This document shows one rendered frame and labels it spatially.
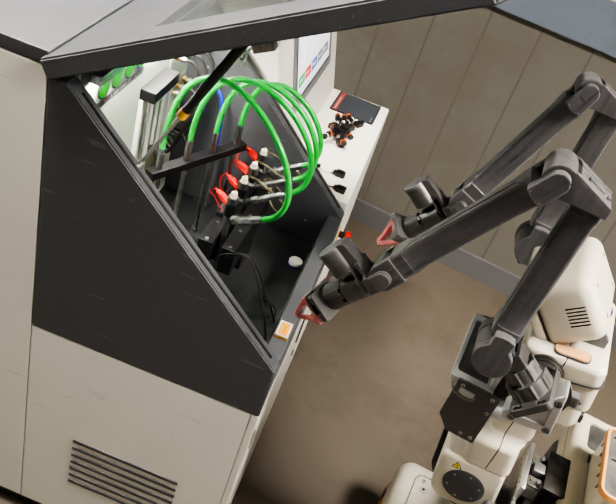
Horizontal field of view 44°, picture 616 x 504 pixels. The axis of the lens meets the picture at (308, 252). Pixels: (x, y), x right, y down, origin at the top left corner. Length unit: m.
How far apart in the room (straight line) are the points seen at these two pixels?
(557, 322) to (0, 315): 1.26
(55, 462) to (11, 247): 0.72
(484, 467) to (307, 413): 1.13
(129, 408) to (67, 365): 0.18
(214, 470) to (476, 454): 0.65
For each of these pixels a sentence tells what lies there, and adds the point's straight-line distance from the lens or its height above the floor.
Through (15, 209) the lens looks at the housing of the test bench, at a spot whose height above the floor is 1.11.
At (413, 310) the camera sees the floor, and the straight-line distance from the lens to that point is 3.53.
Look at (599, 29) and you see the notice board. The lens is 3.33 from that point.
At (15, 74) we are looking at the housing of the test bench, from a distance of 1.55.
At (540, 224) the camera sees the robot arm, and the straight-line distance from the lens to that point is 1.84.
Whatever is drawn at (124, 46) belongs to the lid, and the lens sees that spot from 1.38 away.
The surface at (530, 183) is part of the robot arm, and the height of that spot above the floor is 1.59.
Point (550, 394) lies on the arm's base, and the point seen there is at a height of 1.22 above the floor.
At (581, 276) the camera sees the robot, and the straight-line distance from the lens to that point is 1.58.
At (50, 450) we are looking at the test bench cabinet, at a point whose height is 0.34.
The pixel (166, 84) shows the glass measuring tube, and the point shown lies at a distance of 1.89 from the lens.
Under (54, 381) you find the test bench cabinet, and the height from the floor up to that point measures 0.63.
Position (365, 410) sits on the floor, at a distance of 3.01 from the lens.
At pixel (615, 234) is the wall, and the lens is 3.68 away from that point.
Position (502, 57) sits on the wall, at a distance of 3.43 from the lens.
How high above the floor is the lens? 2.17
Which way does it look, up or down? 37 degrees down
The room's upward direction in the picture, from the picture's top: 19 degrees clockwise
